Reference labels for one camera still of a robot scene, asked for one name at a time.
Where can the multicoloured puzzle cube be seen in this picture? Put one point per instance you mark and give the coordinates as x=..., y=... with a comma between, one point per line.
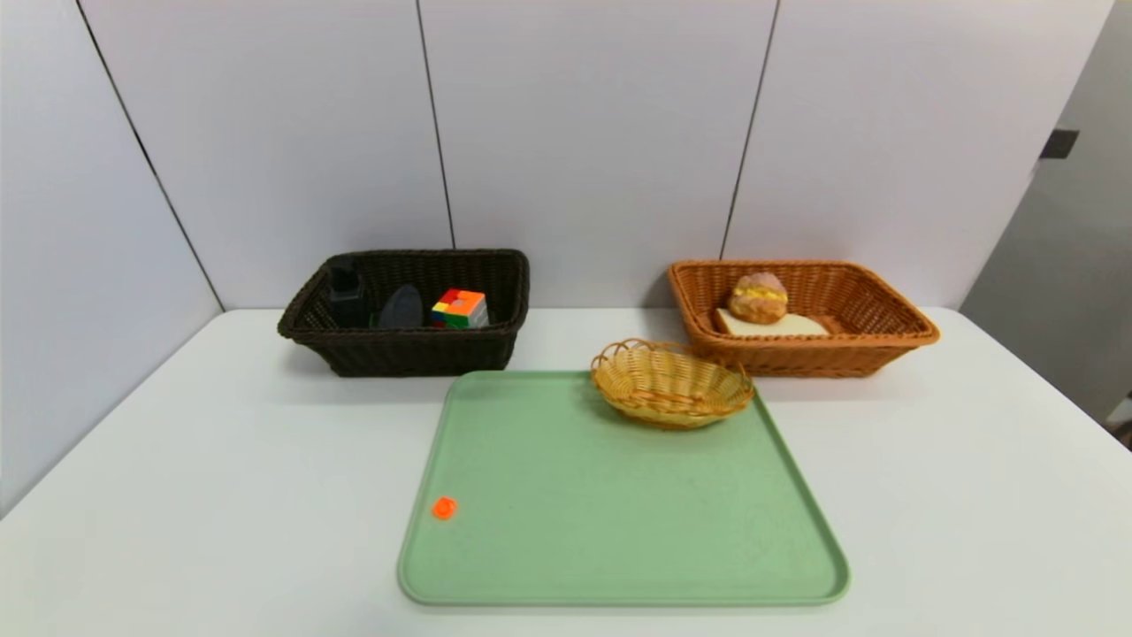
x=460, y=309

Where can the dark grey towel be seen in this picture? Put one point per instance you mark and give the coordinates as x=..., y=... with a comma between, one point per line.
x=400, y=310

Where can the cream bun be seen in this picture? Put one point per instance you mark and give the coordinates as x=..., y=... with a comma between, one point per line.
x=759, y=298

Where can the dark green bottle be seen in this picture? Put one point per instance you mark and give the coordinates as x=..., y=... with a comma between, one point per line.
x=347, y=296

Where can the white toast bread slice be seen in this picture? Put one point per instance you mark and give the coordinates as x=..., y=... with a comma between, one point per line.
x=796, y=326

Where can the small yellow wicker basket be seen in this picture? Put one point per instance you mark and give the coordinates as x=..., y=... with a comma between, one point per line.
x=672, y=389

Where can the dark brown wicker basket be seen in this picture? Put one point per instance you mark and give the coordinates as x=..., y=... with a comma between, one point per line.
x=398, y=354

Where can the orange wicker basket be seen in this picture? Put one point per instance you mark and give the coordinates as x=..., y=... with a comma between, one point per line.
x=840, y=354

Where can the light green plastic tray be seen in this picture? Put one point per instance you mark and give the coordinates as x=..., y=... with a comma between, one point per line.
x=619, y=513

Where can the small orange cube cap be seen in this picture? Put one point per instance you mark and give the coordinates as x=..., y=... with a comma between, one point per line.
x=444, y=508

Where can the dark wall plate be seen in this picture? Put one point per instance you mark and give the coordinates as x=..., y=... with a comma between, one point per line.
x=1059, y=143

